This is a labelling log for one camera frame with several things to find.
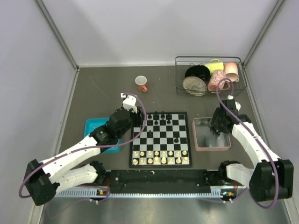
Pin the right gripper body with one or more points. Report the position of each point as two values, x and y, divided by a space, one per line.
217 121

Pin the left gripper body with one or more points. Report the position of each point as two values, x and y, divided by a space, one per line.
135 121

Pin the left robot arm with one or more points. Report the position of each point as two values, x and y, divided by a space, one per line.
45 179

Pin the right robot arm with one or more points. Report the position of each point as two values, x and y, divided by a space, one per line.
272 177

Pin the chess board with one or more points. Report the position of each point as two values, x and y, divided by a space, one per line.
162 140

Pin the pink metal tray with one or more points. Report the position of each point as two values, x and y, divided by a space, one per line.
205 139

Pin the blue plastic tray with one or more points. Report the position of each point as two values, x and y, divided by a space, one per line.
94 123

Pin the patterned plate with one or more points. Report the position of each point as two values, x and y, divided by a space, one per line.
194 85

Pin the orange mug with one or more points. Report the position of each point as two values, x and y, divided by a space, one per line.
141 82

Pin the pink floral mug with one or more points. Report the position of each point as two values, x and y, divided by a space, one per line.
216 78

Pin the pink marbled cup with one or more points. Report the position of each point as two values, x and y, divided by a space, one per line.
231 70

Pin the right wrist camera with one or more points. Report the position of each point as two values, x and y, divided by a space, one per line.
237 104

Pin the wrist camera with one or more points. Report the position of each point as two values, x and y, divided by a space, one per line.
237 104
129 101

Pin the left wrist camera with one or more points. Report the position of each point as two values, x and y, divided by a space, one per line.
129 101

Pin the wire dish rack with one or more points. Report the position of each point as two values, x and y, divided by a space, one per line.
182 63

